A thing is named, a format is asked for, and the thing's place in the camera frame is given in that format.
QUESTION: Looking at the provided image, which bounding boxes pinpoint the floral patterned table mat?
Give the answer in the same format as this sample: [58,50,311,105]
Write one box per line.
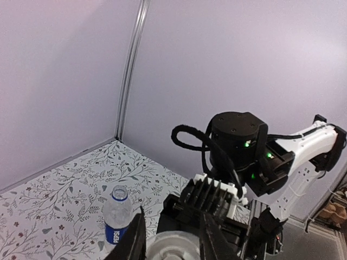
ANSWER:
[0,138,253,260]

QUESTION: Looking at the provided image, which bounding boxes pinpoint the left aluminium frame post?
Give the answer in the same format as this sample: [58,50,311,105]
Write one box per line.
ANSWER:
[114,0,151,141]

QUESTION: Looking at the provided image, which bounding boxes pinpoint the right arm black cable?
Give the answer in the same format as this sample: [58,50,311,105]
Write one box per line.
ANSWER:
[171,124,245,196]

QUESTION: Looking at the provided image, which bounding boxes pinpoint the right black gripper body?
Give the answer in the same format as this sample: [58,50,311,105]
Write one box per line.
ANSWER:
[157,194,284,259]

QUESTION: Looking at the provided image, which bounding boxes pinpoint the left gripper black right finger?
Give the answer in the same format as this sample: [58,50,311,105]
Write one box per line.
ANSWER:
[200,213,241,260]

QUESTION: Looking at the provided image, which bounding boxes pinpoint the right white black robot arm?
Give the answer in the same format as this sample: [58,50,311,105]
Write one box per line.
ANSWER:
[157,112,346,259]

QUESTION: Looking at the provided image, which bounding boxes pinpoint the white sports bottle cap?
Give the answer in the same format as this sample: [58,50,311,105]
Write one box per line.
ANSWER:
[146,231,200,260]

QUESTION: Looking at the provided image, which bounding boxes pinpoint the clear plastic Pepsi bottle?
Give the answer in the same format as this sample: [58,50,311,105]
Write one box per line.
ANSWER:
[102,185,133,253]

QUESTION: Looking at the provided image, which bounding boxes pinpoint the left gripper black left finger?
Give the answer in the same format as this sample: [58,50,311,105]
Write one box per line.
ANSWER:
[104,206,146,260]

